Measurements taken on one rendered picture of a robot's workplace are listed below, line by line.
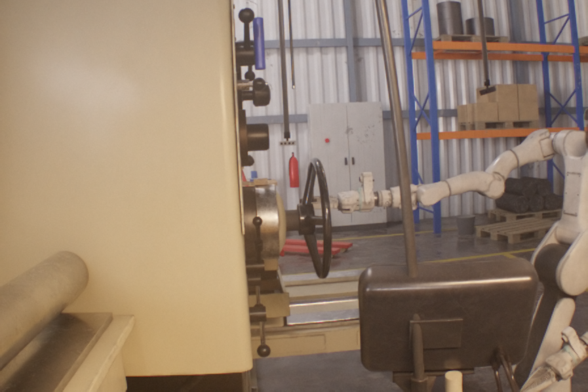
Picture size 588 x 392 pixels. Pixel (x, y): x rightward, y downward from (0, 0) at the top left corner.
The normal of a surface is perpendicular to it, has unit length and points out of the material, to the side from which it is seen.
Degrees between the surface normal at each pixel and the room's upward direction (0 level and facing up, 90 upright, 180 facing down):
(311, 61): 90
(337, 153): 90
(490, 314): 110
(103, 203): 90
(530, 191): 90
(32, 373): 0
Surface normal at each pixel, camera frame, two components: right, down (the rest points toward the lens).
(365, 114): 0.09, 0.05
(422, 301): -0.14, 0.40
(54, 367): -0.05, -1.00
